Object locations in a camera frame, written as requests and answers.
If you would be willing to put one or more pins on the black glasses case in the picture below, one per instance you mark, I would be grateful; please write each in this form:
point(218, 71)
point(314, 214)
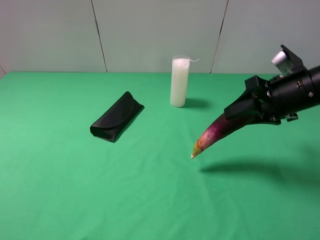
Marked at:
point(113, 122)

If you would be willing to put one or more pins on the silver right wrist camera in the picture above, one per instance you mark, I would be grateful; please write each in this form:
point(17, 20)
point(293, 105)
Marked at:
point(287, 62)

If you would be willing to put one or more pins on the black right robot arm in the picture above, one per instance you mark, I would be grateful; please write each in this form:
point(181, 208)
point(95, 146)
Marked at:
point(316, 85)

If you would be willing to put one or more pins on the green tablecloth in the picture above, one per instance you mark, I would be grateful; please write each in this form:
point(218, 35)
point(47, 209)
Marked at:
point(59, 182)

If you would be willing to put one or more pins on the tall white glass candle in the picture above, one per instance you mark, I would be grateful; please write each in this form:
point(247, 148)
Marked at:
point(180, 68)

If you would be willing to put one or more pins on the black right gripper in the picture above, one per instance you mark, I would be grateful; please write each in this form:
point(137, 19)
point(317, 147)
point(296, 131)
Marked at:
point(268, 101)

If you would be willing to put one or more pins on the purple eggplant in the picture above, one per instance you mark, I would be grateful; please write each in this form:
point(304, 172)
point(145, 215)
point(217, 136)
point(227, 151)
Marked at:
point(219, 129)

